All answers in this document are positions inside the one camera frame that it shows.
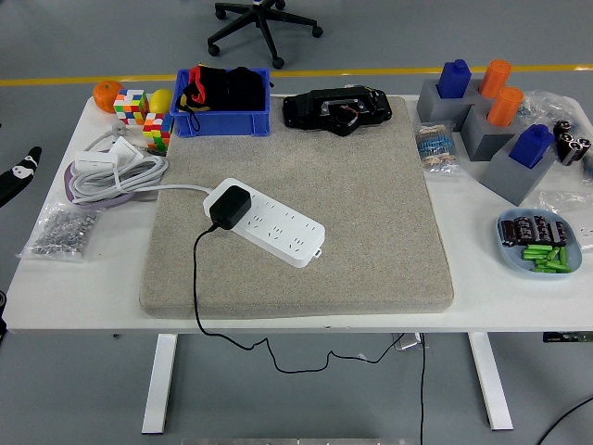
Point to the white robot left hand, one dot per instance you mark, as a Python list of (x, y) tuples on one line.
[(18, 178)]

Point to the white power strip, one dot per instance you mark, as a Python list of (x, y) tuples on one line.
[(287, 227)]

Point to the purple tape roll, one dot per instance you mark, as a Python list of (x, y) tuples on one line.
[(66, 185)]

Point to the bag of metal screws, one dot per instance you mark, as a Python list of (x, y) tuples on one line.
[(58, 232)]

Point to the white rectangular adapter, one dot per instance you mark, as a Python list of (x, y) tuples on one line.
[(95, 162)]

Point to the orange fruit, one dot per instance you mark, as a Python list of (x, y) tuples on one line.
[(107, 96)]

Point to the multicoloured puzzle cube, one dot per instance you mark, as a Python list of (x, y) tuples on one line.
[(157, 131), (130, 106)]

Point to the yellow lemon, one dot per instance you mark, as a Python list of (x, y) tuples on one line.
[(160, 101)]

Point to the blue plastic bin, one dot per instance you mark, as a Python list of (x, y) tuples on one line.
[(218, 124)]

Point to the black cloth with red trim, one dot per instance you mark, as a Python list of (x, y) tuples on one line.
[(236, 88)]

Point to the white table leg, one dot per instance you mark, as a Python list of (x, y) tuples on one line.
[(491, 380), (159, 385)]

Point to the black office chair base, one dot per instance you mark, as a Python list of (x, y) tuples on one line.
[(256, 11)]

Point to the black electronic device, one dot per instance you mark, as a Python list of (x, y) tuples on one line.
[(306, 109)]

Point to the grey-brown mat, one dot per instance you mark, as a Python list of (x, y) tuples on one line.
[(380, 208)]

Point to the grey holder block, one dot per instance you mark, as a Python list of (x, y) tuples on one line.
[(481, 141), (430, 109), (511, 181)]

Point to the bag of resistors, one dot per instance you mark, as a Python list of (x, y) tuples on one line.
[(436, 148)]

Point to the blue bottle-shaped block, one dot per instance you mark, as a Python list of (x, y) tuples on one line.
[(453, 79), (529, 146)]

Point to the orange cylinder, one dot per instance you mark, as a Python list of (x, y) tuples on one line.
[(494, 79), (504, 106)]

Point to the light blue tray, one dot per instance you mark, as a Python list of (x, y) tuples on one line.
[(510, 257)]

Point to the green cylindrical battery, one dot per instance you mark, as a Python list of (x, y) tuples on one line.
[(552, 253), (535, 254), (563, 256), (537, 248), (550, 267)]

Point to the clear plastic bag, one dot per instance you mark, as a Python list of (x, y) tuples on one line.
[(550, 104), (563, 200)]

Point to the large black capacitor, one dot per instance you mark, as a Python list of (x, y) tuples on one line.
[(562, 129), (581, 148), (568, 147)]

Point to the bag of blue parts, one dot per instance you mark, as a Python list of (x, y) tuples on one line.
[(588, 166)]

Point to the black table control panel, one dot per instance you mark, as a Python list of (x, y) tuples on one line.
[(569, 336)]

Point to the white square switch plate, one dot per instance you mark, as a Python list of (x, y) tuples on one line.
[(127, 148)]

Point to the metal bracket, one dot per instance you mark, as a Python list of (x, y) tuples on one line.
[(407, 342)]

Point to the white wall socket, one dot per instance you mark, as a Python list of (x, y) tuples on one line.
[(586, 234)]

